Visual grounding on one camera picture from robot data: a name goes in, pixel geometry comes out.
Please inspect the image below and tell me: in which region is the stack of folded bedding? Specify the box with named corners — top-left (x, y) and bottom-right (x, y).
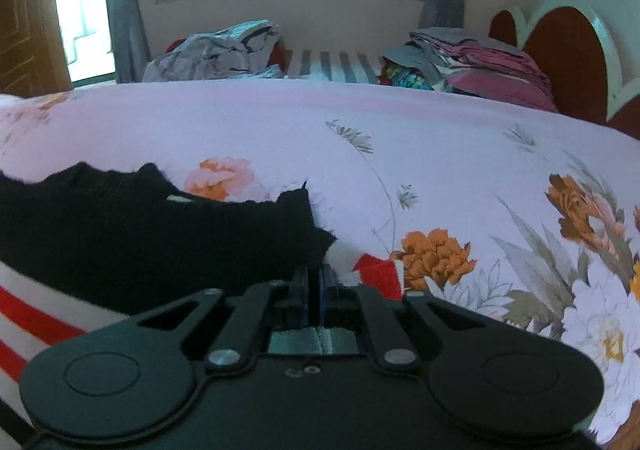
top-left (377, 26), bottom-right (559, 114)

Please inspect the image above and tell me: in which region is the grey striped bench cushion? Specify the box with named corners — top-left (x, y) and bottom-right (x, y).
top-left (285, 49), bottom-right (387, 85)

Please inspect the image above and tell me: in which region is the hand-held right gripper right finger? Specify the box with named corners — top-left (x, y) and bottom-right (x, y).
top-left (319, 264), bottom-right (507, 373)

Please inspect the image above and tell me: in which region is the pile of crumpled clothes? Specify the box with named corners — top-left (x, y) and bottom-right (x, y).
top-left (142, 20), bottom-right (289, 83)

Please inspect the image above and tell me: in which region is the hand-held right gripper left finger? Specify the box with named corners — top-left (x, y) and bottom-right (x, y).
top-left (118, 265), bottom-right (309, 373)

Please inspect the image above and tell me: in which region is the red and white headboard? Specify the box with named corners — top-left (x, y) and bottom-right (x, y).
top-left (487, 5), bottom-right (640, 141)

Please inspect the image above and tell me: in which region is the brown wooden door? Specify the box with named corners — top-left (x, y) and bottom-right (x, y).
top-left (0, 0), bottom-right (72, 97)

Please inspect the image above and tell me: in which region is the striped knit sweater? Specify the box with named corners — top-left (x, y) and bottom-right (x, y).
top-left (0, 162), bottom-right (407, 450)

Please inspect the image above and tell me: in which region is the pink floral bed sheet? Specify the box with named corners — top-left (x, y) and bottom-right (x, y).
top-left (0, 79), bottom-right (640, 450)

